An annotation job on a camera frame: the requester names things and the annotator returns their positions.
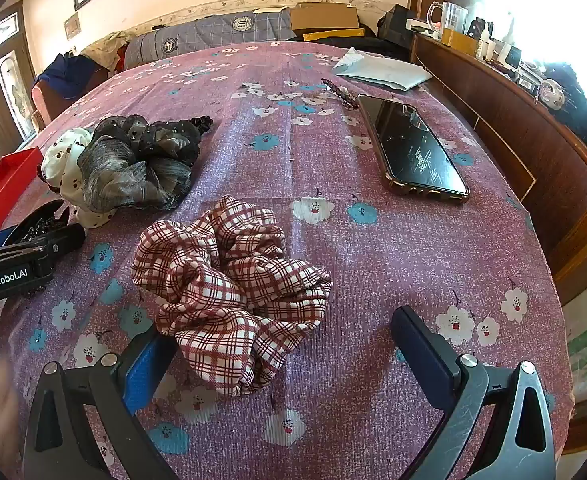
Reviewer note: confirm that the wooden glass door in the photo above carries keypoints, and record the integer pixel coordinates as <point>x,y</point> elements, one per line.
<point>13,80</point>

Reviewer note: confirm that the wooden headboard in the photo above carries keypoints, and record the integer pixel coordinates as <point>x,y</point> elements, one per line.
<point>523,140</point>

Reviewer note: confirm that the beige cloth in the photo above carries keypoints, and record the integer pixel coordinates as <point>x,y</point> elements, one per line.
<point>103,47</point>

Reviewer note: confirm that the smartphone in clear case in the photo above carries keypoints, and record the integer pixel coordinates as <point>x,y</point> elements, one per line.
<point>413,150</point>

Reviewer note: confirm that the brown cardboard box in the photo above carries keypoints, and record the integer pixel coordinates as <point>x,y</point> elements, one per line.
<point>323,17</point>

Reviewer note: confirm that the white bottle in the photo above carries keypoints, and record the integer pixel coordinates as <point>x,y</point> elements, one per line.
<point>483,49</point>

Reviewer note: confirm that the black bag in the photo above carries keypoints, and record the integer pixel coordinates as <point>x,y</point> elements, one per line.
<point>396,22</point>

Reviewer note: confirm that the red white plaid scrunchie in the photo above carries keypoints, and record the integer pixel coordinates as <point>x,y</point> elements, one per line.
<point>223,285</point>

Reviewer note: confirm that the clear measuring jug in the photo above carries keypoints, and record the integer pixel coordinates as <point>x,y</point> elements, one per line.
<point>451,17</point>

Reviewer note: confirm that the small wall plaque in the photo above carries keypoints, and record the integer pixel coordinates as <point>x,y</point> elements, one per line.
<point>71,26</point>

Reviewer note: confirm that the dark beaded hair clip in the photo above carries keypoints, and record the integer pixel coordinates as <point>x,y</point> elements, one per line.
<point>341,92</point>

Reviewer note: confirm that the blue cloth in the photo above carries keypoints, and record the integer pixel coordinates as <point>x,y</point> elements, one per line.
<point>73,72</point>

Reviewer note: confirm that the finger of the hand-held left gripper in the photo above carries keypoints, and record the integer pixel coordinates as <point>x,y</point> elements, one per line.
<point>66,241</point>

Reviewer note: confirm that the black cloth pile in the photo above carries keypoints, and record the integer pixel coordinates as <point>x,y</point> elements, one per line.
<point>583,115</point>

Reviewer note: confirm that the small yellow box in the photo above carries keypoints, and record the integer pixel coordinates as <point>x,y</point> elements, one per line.
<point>458,42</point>

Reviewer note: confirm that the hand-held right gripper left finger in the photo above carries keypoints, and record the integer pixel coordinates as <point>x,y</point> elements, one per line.
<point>141,370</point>

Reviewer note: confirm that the flat yellow box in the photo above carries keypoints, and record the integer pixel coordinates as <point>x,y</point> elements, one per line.
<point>333,33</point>

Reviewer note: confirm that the pink armchair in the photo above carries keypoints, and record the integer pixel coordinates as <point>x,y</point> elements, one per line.
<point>48,102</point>

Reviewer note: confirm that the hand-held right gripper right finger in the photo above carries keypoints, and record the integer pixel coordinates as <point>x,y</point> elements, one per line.
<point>413,345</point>

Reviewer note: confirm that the white paper envelope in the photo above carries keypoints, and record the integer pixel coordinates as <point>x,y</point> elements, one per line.
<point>378,72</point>

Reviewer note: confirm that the white polka dot scrunchie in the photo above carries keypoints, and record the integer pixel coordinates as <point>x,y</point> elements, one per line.
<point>58,160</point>

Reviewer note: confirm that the grey checked quilt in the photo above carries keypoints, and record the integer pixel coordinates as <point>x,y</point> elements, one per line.
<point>203,35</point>

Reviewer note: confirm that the grey sheer scrunchie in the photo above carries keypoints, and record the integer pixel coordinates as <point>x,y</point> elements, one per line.
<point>123,170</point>

